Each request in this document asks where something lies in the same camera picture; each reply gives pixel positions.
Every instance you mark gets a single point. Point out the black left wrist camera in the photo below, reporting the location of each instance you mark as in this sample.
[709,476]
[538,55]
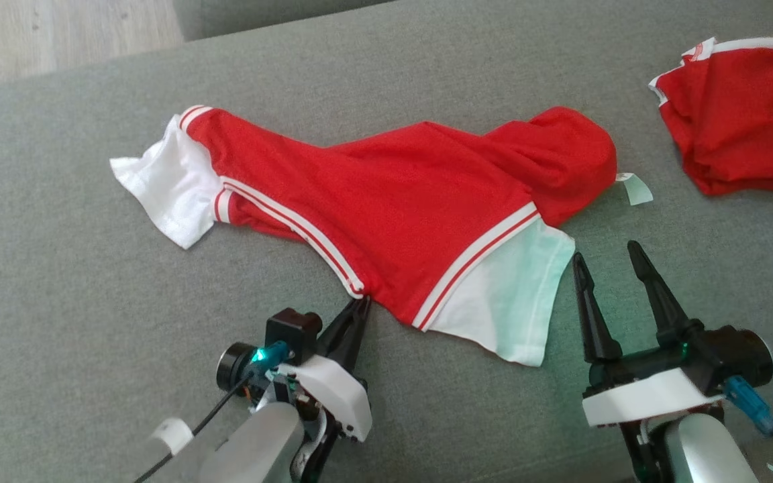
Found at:
[291,334]

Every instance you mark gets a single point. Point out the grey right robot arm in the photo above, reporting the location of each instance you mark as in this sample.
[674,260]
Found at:
[698,453]

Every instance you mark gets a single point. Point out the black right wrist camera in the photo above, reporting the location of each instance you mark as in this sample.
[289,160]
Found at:
[739,359]

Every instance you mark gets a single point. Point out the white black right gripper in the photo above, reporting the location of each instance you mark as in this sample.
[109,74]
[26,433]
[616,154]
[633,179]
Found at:
[648,396]

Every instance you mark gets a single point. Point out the crumpled red white garment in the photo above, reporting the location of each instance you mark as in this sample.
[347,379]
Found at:
[742,127]

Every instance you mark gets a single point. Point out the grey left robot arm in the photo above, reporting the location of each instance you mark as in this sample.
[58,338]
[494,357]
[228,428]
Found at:
[252,449]

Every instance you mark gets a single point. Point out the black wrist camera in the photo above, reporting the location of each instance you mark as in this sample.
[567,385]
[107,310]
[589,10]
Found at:
[739,359]
[291,334]

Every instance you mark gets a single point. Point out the red white basketball jersey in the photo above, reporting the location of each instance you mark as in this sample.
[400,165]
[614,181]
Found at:
[413,221]

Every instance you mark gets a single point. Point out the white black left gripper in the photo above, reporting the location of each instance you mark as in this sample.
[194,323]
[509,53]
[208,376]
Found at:
[329,396]

